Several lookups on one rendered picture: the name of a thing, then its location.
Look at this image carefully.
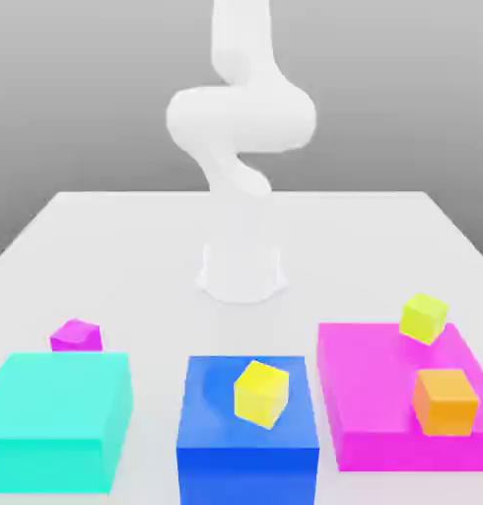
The small yellow cube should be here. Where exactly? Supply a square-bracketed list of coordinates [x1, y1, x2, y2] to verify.
[233, 359, 291, 431]

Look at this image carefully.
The small magenta cube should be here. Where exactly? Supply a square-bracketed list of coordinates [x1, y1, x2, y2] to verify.
[48, 318, 104, 353]

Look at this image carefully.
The small yellow-green cube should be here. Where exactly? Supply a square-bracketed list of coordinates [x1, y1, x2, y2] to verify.
[398, 292, 450, 347]

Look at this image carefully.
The small orange cube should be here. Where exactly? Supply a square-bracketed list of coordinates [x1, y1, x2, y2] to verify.
[412, 368, 480, 438]

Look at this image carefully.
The large magenta box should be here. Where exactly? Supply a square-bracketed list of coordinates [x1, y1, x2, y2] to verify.
[316, 322, 483, 473]

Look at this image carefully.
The large blue box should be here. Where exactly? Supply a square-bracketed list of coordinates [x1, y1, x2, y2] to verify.
[175, 355, 320, 505]

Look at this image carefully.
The large cyan box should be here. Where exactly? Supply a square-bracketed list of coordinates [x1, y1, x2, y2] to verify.
[0, 350, 135, 496]

